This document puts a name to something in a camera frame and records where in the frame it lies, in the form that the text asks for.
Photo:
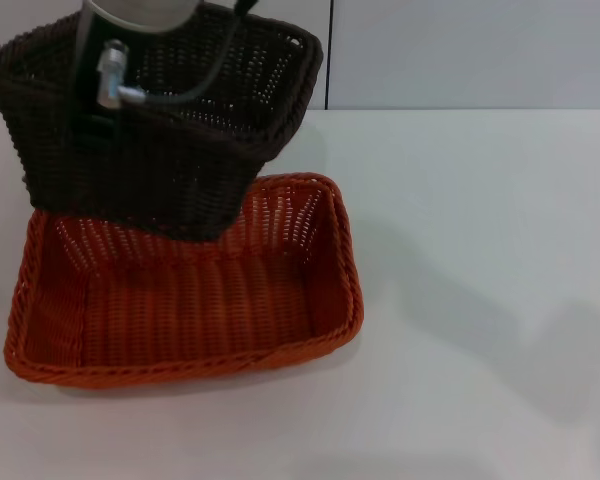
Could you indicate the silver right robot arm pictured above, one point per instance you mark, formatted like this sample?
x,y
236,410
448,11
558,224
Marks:
x,y
140,12

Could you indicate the dark brown woven plastic basket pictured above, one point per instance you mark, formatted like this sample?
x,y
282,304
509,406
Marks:
x,y
180,165

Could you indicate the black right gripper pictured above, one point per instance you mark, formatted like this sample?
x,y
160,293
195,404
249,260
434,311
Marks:
x,y
91,107

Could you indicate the orange woven plastic basket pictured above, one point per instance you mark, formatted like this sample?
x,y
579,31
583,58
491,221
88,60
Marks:
x,y
200,310

